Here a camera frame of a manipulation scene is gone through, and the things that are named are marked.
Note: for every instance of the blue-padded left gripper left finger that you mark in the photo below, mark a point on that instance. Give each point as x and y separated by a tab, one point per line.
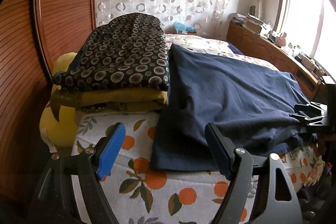
54	197

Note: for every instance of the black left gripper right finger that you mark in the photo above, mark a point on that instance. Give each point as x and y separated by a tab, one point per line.
275	199

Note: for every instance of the navy blue printed t-shirt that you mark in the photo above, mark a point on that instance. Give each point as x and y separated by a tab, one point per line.
250	104

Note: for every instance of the orange-print white bed sheet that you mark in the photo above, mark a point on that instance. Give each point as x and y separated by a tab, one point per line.
140	193

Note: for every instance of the pink figurine on cabinet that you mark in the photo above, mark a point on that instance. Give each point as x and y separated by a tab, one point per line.
281	40

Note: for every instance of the wooden sideboard cabinet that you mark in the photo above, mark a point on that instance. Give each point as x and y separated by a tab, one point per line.
255	46

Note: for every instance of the pile of papers on cabinet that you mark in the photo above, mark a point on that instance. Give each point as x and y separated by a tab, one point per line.
252	24

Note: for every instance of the window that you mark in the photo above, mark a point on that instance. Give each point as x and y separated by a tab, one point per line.
309	26

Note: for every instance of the dark blue blanket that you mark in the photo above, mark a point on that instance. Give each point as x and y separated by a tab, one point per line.
234	49

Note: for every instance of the mustard yellow folded garment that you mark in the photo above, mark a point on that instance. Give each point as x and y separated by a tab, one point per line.
126	99

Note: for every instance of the floral quilt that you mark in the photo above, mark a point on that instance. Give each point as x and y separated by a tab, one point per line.
197	43

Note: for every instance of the blue item on box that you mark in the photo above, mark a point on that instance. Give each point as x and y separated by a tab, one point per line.
183	29

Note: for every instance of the dark circle-patterned folded garment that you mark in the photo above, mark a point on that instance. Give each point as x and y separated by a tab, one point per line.
128	52

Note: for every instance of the wooden wardrobe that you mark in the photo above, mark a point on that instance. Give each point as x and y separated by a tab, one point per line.
34	33

